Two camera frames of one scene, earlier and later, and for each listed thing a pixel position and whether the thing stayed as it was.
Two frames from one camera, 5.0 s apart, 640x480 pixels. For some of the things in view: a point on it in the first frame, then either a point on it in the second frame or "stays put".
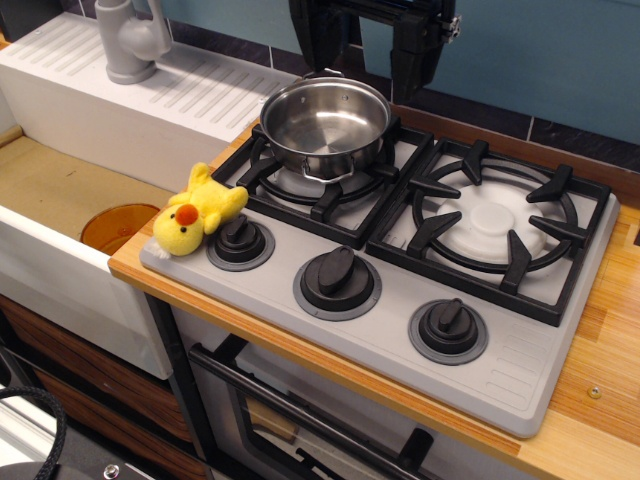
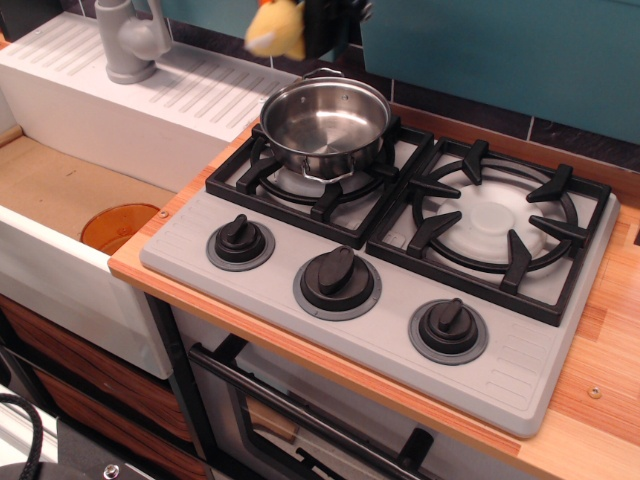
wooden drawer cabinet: [110, 402] stays put
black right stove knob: [447, 332] stays put
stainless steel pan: [330, 125] stays put
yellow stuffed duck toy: [179, 227] to [276, 29]
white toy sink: [87, 164] stays put
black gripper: [321, 28] to [329, 24]
